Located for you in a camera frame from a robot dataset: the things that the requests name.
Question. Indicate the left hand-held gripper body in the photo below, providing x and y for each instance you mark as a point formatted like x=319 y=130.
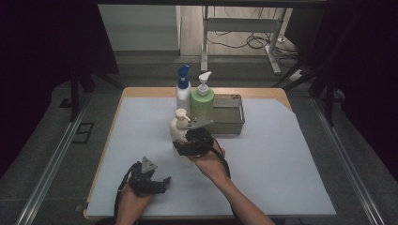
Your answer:
x=142 y=182

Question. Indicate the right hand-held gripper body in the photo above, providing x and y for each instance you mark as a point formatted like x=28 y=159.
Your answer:
x=200 y=140

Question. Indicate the cream pump bottle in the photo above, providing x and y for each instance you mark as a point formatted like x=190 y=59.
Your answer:
x=178 y=129

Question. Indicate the green pump bottle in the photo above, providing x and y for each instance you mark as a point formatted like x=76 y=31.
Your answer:
x=202 y=106

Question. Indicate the metal mesh basket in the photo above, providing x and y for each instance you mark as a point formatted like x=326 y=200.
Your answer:
x=228 y=114

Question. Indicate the white bottle with blue pump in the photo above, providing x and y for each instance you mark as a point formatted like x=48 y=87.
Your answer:
x=183 y=93

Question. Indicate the person's right hand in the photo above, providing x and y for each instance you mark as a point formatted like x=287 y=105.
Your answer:
x=212 y=165

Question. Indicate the person's left hand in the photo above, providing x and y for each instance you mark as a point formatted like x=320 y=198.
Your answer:
x=131 y=209

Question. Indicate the pale blue table mat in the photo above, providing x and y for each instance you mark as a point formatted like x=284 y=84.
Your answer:
x=281 y=162

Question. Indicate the black metal stand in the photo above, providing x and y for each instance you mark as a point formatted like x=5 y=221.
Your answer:
x=75 y=93
x=328 y=93

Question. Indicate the white power strip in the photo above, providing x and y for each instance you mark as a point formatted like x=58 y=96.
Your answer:
x=297 y=75

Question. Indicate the white cabinet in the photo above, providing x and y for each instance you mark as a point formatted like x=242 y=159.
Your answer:
x=137 y=28

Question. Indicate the black curtain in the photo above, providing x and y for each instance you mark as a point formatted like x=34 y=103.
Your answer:
x=37 y=62
x=369 y=78

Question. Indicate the aluminium rail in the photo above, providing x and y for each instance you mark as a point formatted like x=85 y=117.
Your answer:
x=50 y=168
x=347 y=162

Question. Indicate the white metal desk frame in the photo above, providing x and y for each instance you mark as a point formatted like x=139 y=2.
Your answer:
x=241 y=24

